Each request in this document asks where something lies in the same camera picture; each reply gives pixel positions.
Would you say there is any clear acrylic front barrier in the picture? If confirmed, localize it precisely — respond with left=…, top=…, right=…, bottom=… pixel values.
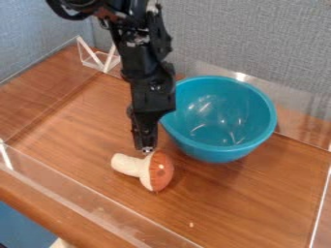
left=0, top=140, right=203, bottom=248

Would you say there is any clear acrylic barrier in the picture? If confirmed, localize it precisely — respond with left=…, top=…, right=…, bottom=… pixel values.
left=161, top=68, right=331, bottom=157
left=0, top=140, right=203, bottom=248

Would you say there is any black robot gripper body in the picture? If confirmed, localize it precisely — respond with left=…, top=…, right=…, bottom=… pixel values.
left=126, top=62, right=177, bottom=123

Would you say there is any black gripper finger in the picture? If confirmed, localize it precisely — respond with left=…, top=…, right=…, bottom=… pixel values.
left=130, top=112, right=159, bottom=153

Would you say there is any brown and white toy mushroom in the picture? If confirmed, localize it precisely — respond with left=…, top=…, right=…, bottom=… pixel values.
left=111, top=151, right=175, bottom=192

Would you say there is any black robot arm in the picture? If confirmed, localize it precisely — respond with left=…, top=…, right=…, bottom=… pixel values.
left=46, top=0, right=177, bottom=153

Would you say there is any blue plastic bowl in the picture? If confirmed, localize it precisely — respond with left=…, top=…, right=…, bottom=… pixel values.
left=161, top=76, right=277, bottom=164

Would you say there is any clear acrylic back barrier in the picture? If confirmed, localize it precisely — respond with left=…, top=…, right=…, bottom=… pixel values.
left=161, top=68, right=331, bottom=157

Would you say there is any clear acrylic corner bracket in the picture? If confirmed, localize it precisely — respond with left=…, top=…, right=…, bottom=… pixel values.
left=77, top=36, right=121, bottom=74

